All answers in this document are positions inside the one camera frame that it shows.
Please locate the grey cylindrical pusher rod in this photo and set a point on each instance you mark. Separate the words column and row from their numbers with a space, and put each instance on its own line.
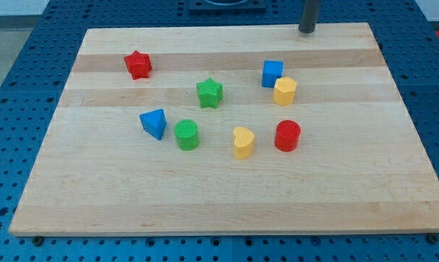
column 309, row 16

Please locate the blue cube block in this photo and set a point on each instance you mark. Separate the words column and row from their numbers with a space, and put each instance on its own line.
column 272, row 70

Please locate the green star block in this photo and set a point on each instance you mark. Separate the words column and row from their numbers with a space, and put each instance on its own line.
column 209, row 93

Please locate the red star block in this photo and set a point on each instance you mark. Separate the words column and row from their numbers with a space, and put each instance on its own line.
column 138, row 65

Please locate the yellow hexagon block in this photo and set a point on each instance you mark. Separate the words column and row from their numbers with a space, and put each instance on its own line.
column 284, row 91

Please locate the red cylinder block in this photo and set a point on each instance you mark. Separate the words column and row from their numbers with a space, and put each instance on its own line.
column 287, row 135

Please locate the yellow heart block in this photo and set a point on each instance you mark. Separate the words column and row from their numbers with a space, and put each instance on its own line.
column 243, row 142

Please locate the wooden board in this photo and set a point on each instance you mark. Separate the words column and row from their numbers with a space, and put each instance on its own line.
column 359, row 166

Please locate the green cylinder block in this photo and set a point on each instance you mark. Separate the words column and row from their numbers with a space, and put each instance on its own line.
column 186, row 134

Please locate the blue triangle block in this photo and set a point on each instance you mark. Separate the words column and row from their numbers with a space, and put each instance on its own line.
column 154, row 123

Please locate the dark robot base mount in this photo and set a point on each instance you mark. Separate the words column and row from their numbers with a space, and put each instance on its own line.
column 198, row 6

